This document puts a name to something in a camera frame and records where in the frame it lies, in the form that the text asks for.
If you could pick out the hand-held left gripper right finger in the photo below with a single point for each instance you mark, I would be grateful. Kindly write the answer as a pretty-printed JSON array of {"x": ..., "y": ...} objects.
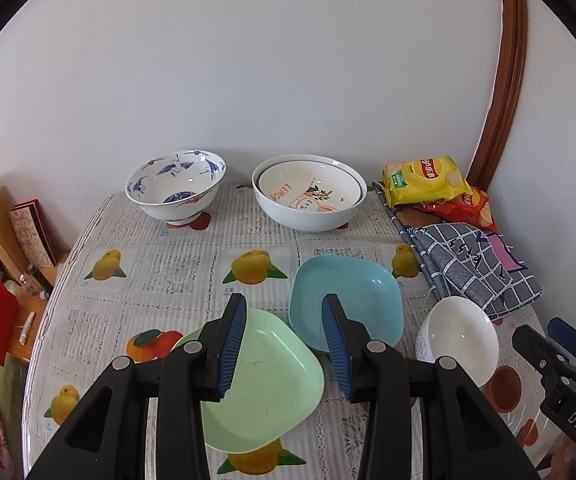
[{"x": 335, "y": 350}]

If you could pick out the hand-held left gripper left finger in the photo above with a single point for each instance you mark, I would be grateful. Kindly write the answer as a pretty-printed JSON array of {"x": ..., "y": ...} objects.
[{"x": 234, "y": 350}]

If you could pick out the green plate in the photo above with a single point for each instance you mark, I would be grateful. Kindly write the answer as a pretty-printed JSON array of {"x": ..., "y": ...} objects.
[{"x": 278, "y": 360}]

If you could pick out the blue plate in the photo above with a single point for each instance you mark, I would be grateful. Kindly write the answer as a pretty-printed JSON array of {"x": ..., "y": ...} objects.
[{"x": 367, "y": 285}]

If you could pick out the small white patterned bowl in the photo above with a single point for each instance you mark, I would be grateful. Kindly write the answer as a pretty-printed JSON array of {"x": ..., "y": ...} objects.
[{"x": 462, "y": 335}]

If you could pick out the fruit print tablecloth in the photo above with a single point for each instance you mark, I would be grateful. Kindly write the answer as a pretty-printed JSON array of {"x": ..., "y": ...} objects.
[{"x": 178, "y": 270}]

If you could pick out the grey checked cloth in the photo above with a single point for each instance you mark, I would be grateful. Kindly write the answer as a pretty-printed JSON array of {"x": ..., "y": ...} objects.
[{"x": 467, "y": 260}]

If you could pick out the large white bowl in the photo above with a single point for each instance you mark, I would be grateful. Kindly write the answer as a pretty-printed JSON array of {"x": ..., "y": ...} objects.
[{"x": 308, "y": 221}]

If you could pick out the red chips bag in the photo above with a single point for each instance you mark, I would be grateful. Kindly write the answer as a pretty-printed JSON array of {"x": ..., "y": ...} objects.
[{"x": 472, "y": 210}]

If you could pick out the blue white crane bowl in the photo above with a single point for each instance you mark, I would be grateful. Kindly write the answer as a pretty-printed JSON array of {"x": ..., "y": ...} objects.
[{"x": 178, "y": 205}]

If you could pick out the fruit print white bowl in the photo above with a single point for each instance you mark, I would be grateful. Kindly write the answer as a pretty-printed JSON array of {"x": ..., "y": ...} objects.
[{"x": 293, "y": 192}]

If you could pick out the yellow chips bag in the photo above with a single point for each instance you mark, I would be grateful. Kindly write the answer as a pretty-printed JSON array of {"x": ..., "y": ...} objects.
[{"x": 425, "y": 180}]

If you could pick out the wooden side table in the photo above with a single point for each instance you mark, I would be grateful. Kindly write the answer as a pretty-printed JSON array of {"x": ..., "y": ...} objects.
[{"x": 38, "y": 310}]

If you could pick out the white tube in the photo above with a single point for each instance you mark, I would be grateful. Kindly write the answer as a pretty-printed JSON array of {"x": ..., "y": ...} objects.
[{"x": 26, "y": 327}]

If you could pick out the red framed patterned book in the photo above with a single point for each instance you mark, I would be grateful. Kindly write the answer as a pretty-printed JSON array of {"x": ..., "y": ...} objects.
[{"x": 30, "y": 235}]

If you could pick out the wooden door frame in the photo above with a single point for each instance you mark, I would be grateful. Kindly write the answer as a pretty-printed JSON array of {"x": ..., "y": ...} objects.
[{"x": 507, "y": 85}]

